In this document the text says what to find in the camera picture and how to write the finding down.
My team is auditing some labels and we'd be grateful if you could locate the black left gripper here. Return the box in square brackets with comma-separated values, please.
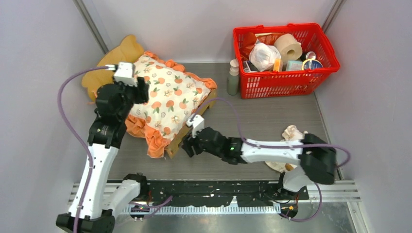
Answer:
[115, 74, 150, 120]

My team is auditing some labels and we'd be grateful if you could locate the orange fruit print cushion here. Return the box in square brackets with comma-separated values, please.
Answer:
[125, 51, 217, 158]

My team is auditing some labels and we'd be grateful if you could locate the wooden pet bed frame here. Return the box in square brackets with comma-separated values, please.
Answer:
[82, 35, 217, 157]

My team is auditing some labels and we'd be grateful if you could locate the cream frilled small pillow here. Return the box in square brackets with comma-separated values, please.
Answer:
[265, 125, 308, 173]

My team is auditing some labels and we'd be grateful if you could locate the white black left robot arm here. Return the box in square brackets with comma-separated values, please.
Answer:
[56, 77, 149, 233]

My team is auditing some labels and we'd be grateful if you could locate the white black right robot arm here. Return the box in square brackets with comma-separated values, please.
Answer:
[182, 127, 336, 199]

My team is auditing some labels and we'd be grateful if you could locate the green pump lotion bottle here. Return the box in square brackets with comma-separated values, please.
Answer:
[226, 59, 240, 96]

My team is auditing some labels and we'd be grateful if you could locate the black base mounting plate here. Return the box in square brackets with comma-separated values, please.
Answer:
[134, 180, 309, 207]

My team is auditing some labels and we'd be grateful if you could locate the red plastic shopping basket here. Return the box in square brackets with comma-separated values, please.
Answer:
[233, 23, 340, 99]

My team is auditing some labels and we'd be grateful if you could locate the white plastic wrapped packet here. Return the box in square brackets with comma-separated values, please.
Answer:
[249, 42, 281, 71]

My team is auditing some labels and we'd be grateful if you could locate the orange red crumpled bag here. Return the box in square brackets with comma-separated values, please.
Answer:
[240, 33, 284, 61]

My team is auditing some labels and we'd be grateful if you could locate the light teal small box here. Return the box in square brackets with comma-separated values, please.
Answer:
[285, 61, 303, 71]

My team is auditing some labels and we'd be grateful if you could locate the beige toilet paper roll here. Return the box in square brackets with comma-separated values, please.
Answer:
[274, 33, 303, 63]

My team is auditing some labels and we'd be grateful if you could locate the round blue lidded tin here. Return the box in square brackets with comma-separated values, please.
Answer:
[302, 59, 323, 70]

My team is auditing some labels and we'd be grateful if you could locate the small silver can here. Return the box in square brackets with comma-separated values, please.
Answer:
[304, 51, 316, 60]

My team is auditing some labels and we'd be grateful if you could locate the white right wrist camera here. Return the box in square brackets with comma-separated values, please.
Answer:
[186, 114, 205, 138]

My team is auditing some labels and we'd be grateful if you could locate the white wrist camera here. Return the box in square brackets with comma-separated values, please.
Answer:
[186, 114, 205, 138]
[106, 62, 137, 87]

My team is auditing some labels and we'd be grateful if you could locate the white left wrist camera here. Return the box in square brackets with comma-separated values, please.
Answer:
[106, 62, 137, 87]

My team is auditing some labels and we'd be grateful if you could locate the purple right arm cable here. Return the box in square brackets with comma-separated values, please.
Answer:
[189, 97, 351, 223]

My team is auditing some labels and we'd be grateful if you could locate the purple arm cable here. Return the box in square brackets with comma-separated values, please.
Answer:
[57, 66, 174, 233]
[189, 97, 351, 223]

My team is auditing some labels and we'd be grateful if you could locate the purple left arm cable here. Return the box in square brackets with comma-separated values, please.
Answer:
[57, 66, 174, 233]

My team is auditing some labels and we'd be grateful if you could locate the slotted aluminium rail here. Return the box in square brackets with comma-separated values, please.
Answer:
[69, 180, 361, 217]

